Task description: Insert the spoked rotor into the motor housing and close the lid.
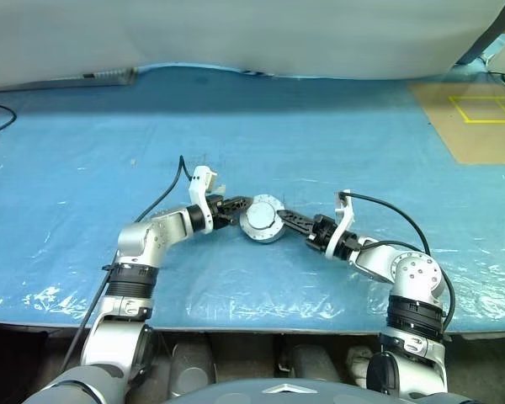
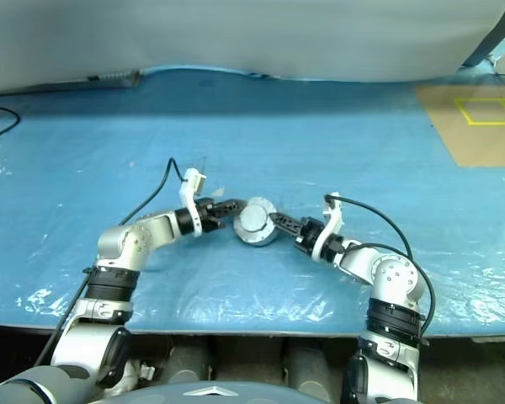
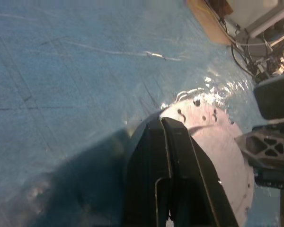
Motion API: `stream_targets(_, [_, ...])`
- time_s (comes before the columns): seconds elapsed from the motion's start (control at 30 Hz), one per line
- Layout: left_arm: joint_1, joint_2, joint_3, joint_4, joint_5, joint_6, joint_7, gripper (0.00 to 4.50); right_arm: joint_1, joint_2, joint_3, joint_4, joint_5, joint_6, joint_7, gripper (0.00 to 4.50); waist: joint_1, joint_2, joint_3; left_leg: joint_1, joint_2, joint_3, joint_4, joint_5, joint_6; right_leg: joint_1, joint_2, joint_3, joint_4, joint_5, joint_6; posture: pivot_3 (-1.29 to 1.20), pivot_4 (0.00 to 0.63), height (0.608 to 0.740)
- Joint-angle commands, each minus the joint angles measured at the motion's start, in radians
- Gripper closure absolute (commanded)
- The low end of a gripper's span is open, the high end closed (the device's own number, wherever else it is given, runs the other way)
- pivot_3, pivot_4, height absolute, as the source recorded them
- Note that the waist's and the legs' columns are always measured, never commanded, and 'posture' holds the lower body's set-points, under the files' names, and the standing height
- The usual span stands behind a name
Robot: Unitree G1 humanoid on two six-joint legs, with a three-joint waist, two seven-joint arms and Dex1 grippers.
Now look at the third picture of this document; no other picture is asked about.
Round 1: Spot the white box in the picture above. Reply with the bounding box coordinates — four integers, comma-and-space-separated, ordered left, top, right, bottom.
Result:
223, 0, 279, 29

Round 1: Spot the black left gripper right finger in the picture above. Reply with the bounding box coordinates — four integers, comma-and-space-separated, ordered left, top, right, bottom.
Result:
161, 117, 241, 227

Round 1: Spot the round silver motor lid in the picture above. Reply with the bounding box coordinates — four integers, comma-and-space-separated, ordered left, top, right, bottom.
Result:
160, 88, 255, 227

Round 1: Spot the grey device box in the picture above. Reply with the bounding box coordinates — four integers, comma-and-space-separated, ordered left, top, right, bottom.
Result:
247, 37, 273, 57

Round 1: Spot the black cable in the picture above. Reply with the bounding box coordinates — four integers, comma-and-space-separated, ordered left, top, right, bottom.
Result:
231, 44, 257, 79

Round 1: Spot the brown cardboard board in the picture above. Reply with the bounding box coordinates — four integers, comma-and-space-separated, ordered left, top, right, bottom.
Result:
186, 0, 234, 45

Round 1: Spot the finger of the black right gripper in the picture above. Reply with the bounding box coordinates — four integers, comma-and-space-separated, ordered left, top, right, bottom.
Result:
253, 76, 284, 121
235, 122, 284, 167

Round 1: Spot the blue plastic table cover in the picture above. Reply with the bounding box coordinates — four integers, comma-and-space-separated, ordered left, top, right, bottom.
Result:
0, 0, 284, 227

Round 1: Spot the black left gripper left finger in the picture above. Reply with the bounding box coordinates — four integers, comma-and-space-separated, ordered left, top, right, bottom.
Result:
124, 116, 173, 227

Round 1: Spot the grey metal frame bar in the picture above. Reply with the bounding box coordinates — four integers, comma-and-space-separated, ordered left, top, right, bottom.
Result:
246, 4, 284, 38

